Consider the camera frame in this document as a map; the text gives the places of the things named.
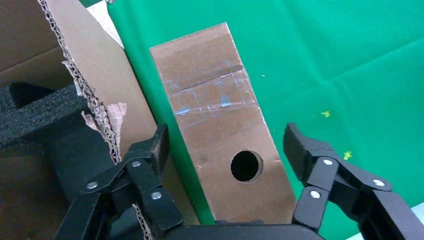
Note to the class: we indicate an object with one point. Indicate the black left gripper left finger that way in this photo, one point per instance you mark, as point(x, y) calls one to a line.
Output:
point(145, 185)

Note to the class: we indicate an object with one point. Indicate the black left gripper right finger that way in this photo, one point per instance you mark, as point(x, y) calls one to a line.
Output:
point(331, 179)

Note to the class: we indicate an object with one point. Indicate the small cardboard box with hole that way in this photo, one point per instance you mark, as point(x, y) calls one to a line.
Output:
point(215, 132)

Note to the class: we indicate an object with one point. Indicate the large open cardboard carton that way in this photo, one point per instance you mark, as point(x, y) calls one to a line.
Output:
point(99, 66)

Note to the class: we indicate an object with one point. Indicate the yellow star marker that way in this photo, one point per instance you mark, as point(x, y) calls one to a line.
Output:
point(348, 155)
point(326, 114)

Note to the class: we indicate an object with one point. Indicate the black foam insert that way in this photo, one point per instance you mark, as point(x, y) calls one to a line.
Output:
point(39, 112)

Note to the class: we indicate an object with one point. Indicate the green table cloth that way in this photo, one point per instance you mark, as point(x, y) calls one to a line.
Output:
point(331, 49)

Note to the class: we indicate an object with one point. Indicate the metal binder clip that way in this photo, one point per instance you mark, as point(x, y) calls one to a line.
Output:
point(110, 1)

